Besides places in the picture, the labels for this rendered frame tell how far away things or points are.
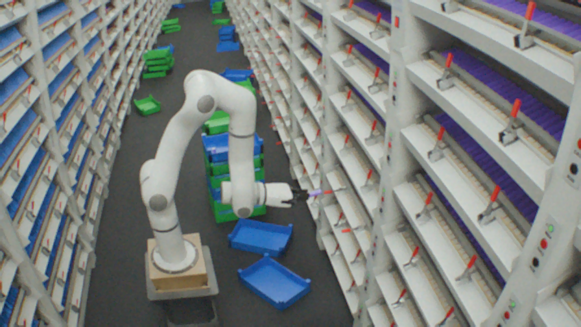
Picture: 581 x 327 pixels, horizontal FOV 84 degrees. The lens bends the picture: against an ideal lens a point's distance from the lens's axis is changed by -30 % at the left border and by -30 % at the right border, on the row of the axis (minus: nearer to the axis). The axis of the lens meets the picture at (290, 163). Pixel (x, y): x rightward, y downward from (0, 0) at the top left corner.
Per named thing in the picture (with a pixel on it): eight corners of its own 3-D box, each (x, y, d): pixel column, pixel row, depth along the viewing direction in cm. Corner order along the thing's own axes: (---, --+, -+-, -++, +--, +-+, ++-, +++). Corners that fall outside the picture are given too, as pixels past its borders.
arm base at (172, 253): (151, 270, 163) (139, 238, 152) (156, 239, 178) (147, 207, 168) (194, 272, 164) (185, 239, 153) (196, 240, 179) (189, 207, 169)
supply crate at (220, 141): (209, 163, 230) (207, 150, 226) (202, 146, 246) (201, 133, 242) (263, 153, 239) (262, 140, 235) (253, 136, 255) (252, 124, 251)
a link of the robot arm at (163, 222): (152, 235, 154) (138, 185, 141) (148, 205, 169) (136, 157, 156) (181, 230, 158) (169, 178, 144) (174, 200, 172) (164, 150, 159)
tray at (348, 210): (369, 266, 159) (364, 251, 153) (328, 180, 209) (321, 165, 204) (415, 243, 158) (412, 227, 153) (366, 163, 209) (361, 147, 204)
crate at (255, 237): (229, 247, 233) (227, 236, 229) (241, 225, 250) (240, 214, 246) (282, 258, 226) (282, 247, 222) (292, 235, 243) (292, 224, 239)
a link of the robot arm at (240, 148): (260, 145, 143) (256, 220, 159) (253, 122, 157) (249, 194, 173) (232, 146, 141) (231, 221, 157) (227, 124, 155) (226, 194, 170)
